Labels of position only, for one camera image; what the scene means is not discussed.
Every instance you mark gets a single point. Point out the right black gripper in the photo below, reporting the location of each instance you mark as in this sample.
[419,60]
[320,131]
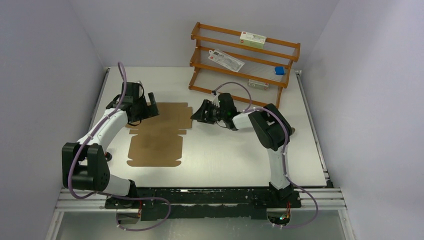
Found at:
[199,115]

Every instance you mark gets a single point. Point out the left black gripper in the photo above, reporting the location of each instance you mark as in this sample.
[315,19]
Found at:
[146,113]

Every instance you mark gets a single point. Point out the brown cardboard box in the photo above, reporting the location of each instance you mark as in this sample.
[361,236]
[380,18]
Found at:
[158,141]

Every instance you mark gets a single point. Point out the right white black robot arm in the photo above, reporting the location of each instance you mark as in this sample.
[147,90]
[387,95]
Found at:
[271,128]

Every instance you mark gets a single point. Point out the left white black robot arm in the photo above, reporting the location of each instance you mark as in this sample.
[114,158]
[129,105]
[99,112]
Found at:
[85,162]

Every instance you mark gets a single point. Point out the green white box bottom shelf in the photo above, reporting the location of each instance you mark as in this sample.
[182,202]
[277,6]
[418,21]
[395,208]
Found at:
[258,85]

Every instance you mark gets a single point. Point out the green white box shelf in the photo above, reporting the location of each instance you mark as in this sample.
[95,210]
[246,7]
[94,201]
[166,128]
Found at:
[252,40]
[258,85]

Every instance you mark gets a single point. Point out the green white box top shelf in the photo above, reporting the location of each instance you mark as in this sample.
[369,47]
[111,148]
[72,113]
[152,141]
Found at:
[252,40]

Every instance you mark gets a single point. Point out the clear plastic packet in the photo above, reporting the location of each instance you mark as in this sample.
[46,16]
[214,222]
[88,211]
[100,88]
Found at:
[225,60]

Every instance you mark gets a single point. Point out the red emergency stop button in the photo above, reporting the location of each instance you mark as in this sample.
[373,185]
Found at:
[108,156]

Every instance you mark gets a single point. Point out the orange wooden shelf rack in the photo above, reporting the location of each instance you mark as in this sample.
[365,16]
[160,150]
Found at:
[259,65]

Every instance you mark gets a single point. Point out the small blue object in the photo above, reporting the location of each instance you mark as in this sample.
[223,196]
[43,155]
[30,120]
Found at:
[279,70]

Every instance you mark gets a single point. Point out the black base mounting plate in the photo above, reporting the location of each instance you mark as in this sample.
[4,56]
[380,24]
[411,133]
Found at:
[198,203]

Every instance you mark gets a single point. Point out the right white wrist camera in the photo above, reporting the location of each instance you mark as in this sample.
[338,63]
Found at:
[215,100]

